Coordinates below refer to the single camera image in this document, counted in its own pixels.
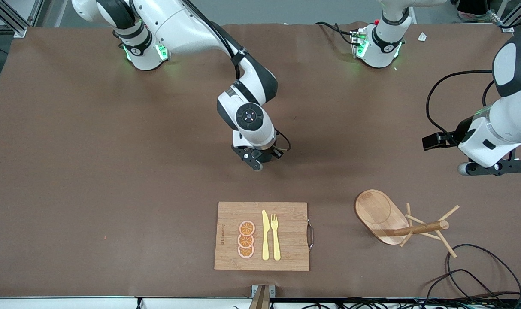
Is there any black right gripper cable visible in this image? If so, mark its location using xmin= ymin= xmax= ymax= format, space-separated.
xmin=273 ymin=131 xmax=291 ymax=152

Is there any aluminium frame post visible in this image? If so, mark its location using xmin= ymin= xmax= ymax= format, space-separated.
xmin=0 ymin=0 xmax=44 ymax=38
xmin=488 ymin=0 xmax=521 ymax=33

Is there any yellow plastic fork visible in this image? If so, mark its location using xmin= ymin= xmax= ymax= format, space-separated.
xmin=271 ymin=214 xmax=282 ymax=261

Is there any yellow plastic knife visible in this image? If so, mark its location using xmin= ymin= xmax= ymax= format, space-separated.
xmin=262 ymin=210 xmax=270 ymax=261

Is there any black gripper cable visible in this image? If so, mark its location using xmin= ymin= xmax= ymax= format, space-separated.
xmin=273 ymin=131 xmax=291 ymax=152
xmin=427 ymin=70 xmax=496 ymax=137

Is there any black left arm base cable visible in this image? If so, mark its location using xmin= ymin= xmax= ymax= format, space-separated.
xmin=315 ymin=21 xmax=356 ymax=47

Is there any person leg with shoe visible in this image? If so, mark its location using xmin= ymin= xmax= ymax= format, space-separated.
xmin=457 ymin=0 xmax=492 ymax=22

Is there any metal bracket with pole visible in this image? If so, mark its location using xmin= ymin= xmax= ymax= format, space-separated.
xmin=249 ymin=285 xmax=276 ymax=309

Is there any table cover sheet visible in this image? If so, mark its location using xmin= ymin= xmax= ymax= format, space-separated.
xmin=0 ymin=22 xmax=521 ymax=299

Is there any long black table cable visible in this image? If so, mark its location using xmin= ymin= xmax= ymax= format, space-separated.
xmin=423 ymin=269 xmax=506 ymax=303
xmin=446 ymin=243 xmax=521 ymax=303

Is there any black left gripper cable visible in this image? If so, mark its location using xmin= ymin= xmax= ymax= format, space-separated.
xmin=427 ymin=70 xmax=496 ymax=137

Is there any wooden mug rack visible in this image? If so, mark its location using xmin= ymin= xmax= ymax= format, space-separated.
xmin=354 ymin=189 xmax=460 ymax=258

